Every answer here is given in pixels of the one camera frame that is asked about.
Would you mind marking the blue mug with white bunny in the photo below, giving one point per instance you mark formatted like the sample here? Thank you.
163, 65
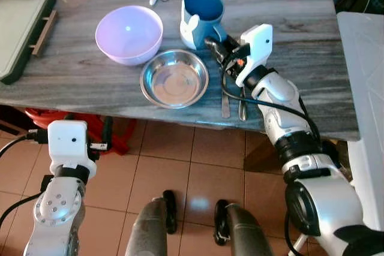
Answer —
207, 25

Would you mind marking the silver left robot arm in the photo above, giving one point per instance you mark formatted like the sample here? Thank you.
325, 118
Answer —
57, 208

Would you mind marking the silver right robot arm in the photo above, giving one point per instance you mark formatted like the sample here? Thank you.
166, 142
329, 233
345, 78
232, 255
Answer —
324, 202

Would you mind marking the red plastic stool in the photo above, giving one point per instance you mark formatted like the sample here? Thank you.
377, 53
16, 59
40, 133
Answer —
84, 125

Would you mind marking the stainless steel bowl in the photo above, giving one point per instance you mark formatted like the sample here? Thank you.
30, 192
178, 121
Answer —
174, 81

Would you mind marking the steel spoon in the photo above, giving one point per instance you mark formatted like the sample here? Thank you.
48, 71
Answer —
242, 111

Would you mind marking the lavender plastic bowl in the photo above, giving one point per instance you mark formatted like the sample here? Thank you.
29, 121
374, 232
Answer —
129, 37

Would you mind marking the black robot left foot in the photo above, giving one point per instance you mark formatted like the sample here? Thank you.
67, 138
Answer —
170, 211

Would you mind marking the black robot foot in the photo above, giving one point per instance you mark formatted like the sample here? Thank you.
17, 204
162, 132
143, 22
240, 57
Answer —
170, 211
221, 223

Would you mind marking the grey robot left leg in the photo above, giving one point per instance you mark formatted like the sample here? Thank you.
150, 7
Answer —
147, 232

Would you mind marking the grey robot leg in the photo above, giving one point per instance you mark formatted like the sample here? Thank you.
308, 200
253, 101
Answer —
147, 232
249, 235

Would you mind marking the black robot right foot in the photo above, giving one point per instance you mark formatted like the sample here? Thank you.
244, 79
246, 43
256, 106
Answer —
221, 223

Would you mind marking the grey robot right leg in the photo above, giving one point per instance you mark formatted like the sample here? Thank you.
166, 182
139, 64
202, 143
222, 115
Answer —
249, 235

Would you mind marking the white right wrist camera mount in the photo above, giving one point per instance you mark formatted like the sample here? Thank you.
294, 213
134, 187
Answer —
257, 49

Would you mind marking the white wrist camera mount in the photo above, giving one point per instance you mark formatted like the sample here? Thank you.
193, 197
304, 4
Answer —
257, 49
71, 142

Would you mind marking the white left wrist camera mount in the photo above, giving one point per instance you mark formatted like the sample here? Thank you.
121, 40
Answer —
71, 142

